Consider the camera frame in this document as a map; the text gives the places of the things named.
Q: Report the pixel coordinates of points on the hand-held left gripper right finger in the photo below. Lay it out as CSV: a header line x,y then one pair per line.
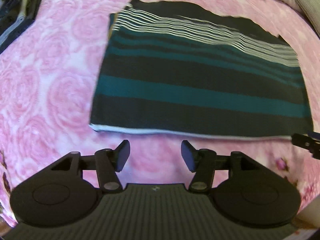
x,y
187,155

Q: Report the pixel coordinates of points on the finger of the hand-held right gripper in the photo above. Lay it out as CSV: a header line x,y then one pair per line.
x,y
306,142

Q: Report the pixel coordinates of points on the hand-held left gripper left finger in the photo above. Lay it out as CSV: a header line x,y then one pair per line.
x,y
123,156

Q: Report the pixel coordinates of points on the striped black teal garment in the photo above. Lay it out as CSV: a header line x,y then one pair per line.
x,y
195,80

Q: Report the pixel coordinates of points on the dark clothes pile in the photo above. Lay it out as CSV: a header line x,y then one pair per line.
x,y
17,12

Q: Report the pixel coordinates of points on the pink rose patterned blanket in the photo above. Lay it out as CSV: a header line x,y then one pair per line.
x,y
55,80

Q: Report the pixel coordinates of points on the grey ribbed cushion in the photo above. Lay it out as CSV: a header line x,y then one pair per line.
x,y
307,2

